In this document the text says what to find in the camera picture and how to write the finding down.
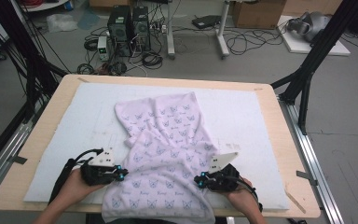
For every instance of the flat black device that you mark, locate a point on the flat black device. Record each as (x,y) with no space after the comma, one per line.
(205,21)

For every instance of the clear plastic bag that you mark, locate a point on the clear plastic bag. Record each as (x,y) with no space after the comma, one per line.
(60,22)

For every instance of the black tape strip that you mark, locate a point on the black tape strip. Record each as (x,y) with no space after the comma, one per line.
(306,175)
(18,159)

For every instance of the wide black computer tower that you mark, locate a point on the wide black computer tower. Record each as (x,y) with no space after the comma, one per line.
(119,28)

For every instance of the aluminium rail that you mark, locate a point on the aluminium rail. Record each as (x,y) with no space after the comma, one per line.
(310,161)
(9,146)

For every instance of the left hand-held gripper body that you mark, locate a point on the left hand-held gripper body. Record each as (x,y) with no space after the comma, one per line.
(98,174)

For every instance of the white floor board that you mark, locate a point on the white floor board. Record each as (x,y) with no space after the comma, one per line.
(298,45)

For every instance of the white desk leg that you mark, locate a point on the white desk leg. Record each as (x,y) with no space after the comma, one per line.
(170,31)
(222,31)

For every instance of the narrow black computer tower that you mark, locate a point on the narrow black computer tower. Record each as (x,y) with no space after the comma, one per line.
(141,28)

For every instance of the large cardboard box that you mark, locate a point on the large cardboard box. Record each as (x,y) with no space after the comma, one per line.
(258,14)

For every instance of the round black floor device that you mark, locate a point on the round black floor device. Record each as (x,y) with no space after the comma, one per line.
(118,67)

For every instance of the pale pink printed towel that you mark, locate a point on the pale pink printed towel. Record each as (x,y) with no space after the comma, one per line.
(167,140)

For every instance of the person's left hand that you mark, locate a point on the person's left hand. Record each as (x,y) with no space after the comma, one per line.
(76,188)

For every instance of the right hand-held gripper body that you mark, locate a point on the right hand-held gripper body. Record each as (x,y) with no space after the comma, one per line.
(222,182)

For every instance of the white grid mat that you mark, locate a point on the white grid mat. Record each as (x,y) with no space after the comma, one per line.
(245,118)

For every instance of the grey helmet-shaped device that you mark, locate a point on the grey helmet-shaped device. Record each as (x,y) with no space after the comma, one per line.
(313,23)

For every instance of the person's right hand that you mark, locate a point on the person's right hand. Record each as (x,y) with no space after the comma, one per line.
(244,199)

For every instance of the white power supply box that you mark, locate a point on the white power supply box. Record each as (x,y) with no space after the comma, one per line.
(102,46)

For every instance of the thin wooden stick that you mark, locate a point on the thin wooden stick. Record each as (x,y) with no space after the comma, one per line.
(295,202)

